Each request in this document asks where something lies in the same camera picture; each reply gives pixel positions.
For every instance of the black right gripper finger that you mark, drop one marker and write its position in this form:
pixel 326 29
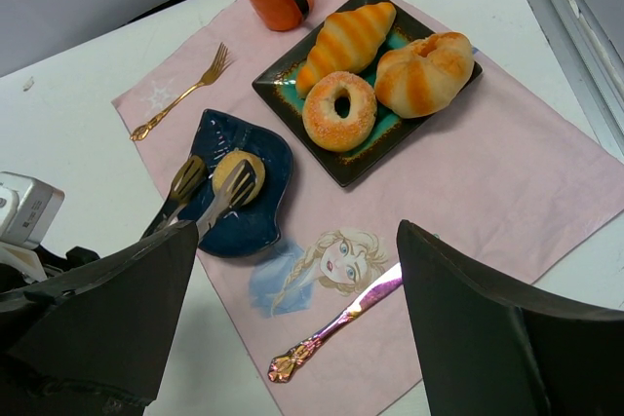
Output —
pixel 489 344

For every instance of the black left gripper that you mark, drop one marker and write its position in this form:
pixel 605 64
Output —
pixel 95 331

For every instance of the metal serving tongs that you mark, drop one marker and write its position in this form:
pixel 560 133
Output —
pixel 238 184

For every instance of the round beige bun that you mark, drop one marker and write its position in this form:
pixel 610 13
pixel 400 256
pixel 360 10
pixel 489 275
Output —
pixel 228 163

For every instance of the round striped bread roll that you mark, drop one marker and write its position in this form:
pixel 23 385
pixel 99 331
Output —
pixel 424 76

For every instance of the pink printed placemat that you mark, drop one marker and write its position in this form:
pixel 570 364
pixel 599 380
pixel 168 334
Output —
pixel 499 175

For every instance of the iridescent table knife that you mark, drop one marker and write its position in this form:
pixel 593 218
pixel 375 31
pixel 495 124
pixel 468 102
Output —
pixel 282 368

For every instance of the dark blue shell plate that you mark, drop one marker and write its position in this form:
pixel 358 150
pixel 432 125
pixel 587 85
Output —
pixel 253 227

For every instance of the sugared orange donut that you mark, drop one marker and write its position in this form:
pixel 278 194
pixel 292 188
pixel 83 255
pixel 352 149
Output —
pixel 340 111

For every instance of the gold fork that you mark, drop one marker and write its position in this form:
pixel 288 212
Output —
pixel 214 71

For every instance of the square dark teal plate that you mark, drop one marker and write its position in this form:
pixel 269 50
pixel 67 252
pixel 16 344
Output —
pixel 277 88

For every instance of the long striped croissant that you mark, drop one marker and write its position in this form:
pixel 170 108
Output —
pixel 348 41

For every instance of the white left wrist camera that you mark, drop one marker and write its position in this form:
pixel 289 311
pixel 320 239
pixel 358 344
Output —
pixel 28 208

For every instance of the aluminium table edge rail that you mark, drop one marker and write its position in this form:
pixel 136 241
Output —
pixel 587 39

